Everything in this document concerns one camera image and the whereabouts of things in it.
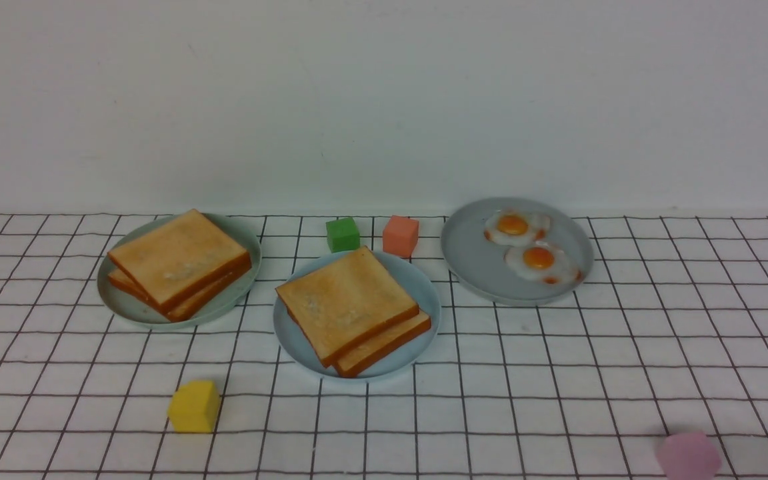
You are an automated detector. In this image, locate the toast slice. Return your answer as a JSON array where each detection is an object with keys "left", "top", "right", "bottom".
[
  {"left": 109, "top": 209, "right": 254, "bottom": 313},
  {"left": 275, "top": 246, "right": 420, "bottom": 368},
  {"left": 287, "top": 309, "right": 432, "bottom": 378},
  {"left": 107, "top": 267, "right": 250, "bottom": 322}
]

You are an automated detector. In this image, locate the salmon foam cube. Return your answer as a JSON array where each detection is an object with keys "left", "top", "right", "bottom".
[{"left": 382, "top": 215, "right": 420, "bottom": 259}]

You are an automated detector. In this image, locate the green foam cube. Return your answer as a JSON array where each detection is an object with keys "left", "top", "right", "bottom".
[{"left": 325, "top": 217, "right": 361, "bottom": 253}]

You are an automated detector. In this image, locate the grey egg plate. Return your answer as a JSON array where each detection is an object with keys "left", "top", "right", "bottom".
[{"left": 440, "top": 197, "right": 595, "bottom": 307}]

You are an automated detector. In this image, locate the rear fried egg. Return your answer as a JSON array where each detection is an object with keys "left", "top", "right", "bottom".
[{"left": 484, "top": 209, "right": 553, "bottom": 247}]

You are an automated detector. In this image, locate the fried egg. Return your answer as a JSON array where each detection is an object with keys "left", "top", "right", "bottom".
[
  {"left": 484, "top": 209, "right": 553, "bottom": 247},
  {"left": 503, "top": 241, "right": 584, "bottom": 287}
]

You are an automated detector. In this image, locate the light blue centre plate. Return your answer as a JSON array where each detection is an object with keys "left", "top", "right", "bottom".
[{"left": 274, "top": 251, "right": 441, "bottom": 383}]

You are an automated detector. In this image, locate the front right fried egg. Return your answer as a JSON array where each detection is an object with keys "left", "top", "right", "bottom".
[{"left": 503, "top": 241, "right": 584, "bottom": 287}]

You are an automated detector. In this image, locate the green-grey bread plate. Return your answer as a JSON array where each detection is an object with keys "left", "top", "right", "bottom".
[{"left": 97, "top": 213, "right": 262, "bottom": 331}]

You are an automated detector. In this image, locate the yellow foam block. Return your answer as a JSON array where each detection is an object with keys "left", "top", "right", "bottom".
[{"left": 167, "top": 379, "right": 221, "bottom": 433}]

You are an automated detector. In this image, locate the pink foam block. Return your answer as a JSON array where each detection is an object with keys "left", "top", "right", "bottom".
[{"left": 655, "top": 431, "right": 723, "bottom": 479}]

